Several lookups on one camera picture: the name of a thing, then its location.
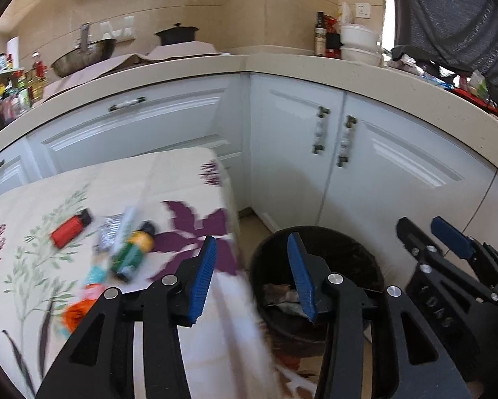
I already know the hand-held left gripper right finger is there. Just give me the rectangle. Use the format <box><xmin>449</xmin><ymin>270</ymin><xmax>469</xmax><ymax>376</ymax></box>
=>
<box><xmin>287</xmin><ymin>232</ymin><xmax>474</xmax><ymax>399</ymax></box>

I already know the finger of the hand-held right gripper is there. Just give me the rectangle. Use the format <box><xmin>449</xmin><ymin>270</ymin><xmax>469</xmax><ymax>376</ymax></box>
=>
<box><xmin>431</xmin><ymin>216</ymin><xmax>498</xmax><ymax>296</ymax></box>
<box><xmin>396</xmin><ymin>217</ymin><xmax>445</xmax><ymax>265</ymax></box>

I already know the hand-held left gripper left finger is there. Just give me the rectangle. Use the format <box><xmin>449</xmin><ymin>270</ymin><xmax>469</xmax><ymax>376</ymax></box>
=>
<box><xmin>35</xmin><ymin>235</ymin><xmax>218</xmax><ymax>399</ymax></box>

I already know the black trash bin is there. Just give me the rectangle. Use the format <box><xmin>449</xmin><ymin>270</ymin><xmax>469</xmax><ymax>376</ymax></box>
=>
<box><xmin>249</xmin><ymin>225</ymin><xmax>385</xmax><ymax>356</ymax></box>

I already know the green label brown bottle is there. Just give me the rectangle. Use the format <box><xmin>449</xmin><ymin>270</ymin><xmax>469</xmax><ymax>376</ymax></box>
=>
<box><xmin>109</xmin><ymin>221</ymin><xmax>157</xmax><ymax>283</ymax></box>

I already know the small teal wrapper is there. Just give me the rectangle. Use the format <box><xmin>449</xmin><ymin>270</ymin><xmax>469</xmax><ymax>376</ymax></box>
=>
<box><xmin>83</xmin><ymin>264</ymin><xmax>108</xmax><ymax>287</ymax></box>

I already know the silver foil wrapper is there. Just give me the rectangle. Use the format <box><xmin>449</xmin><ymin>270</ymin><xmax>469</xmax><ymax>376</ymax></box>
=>
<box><xmin>95</xmin><ymin>214</ymin><xmax>127</xmax><ymax>250</ymax></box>

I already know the orange plastic bag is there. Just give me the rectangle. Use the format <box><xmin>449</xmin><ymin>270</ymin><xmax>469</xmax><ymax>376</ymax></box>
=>
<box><xmin>62</xmin><ymin>285</ymin><xmax>104</xmax><ymax>333</ymax></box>

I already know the red label brown bottle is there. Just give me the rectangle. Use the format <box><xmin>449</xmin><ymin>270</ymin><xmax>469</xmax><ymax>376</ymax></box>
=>
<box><xmin>50</xmin><ymin>209</ymin><xmax>93</xmax><ymax>250</ymax></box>

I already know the red black utensil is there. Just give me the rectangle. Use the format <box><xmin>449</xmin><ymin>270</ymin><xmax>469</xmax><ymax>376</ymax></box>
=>
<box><xmin>452</xmin><ymin>85</ymin><xmax>498</xmax><ymax>123</ymax></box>

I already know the small clear plastic bag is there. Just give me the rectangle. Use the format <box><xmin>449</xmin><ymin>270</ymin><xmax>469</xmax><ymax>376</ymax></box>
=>
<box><xmin>469</xmin><ymin>70</ymin><xmax>488</xmax><ymax>96</ymax></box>

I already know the white drawer front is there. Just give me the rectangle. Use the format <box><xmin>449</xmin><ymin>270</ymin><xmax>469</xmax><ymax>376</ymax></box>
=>
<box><xmin>26</xmin><ymin>74</ymin><xmax>243</xmax><ymax>175</ymax></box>

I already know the floral tablecloth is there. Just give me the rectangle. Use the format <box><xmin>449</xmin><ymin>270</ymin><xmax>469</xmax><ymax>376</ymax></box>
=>
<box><xmin>0</xmin><ymin>146</ymin><xmax>316</xmax><ymax>399</ymax></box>

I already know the white crumpled cloth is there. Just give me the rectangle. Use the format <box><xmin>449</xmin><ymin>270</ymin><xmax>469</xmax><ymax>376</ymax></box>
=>
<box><xmin>388</xmin><ymin>52</ymin><xmax>424</xmax><ymax>75</ymax></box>

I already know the white lidded container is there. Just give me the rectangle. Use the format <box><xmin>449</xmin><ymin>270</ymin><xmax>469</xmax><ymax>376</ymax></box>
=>
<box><xmin>340</xmin><ymin>46</ymin><xmax>382</xmax><ymax>66</ymax></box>
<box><xmin>340</xmin><ymin>24</ymin><xmax>380</xmax><ymax>48</ymax></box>

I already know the red box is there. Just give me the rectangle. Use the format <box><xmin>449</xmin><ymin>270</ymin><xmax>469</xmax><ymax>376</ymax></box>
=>
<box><xmin>324</xmin><ymin>14</ymin><xmax>343</xmax><ymax>59</ymax></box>

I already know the dark grey curtain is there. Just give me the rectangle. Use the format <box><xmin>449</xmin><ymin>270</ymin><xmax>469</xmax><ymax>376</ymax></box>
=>
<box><xmin>388</xmin><ymin>0</ymin><xmax>498</xmax><ymax>104</ymax></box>

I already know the dark olive oil bottle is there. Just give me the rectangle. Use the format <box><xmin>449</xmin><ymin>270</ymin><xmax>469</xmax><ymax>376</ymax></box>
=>
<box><xmin>314</xmin><ymin>12</ymin><xmax>328</xmax><ymax>57</ymax></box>

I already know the beige cloth cover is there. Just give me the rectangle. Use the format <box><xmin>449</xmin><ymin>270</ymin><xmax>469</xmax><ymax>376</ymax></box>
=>
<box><xmin>41</xmin><ymin>52</ymin><xmax>150</xmax><ymax>102</ymax></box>
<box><xmin>147</xmin><ymin>41</ymin><xmax>231</xmax><ymax>61</ymax></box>

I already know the black clay pot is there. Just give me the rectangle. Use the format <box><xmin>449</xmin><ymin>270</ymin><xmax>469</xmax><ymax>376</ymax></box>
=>
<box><xmin>154</xmin><ymin>24</ymin><xmax>200</xmax><ymax>46</ymax></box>

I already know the steel wok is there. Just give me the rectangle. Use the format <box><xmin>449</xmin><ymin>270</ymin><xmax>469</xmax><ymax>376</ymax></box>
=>
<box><xmin>50</xmin><ymin>38</ymin><xmax>117</xmax><ymax>77</ymax></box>

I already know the cluster of condiment bottles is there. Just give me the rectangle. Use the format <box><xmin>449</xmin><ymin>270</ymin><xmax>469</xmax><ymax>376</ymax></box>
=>
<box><xmin>0</xmin><ymin>48</ymin><xmax>50</xmax><ymax>142</ymax></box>

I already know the white paper towel roll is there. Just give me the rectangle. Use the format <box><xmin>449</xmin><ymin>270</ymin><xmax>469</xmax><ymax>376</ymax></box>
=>
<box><xmin>6</xmin><ymin>37</ymin><xmax>21</xmax><ymax>69</ymax></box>

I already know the wide white wall socket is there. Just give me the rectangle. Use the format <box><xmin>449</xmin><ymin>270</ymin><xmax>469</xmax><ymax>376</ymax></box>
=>
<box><xmin>100</xmin><ymin>16</ymin><xmax>134</xmax><ymax>41</ymax></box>

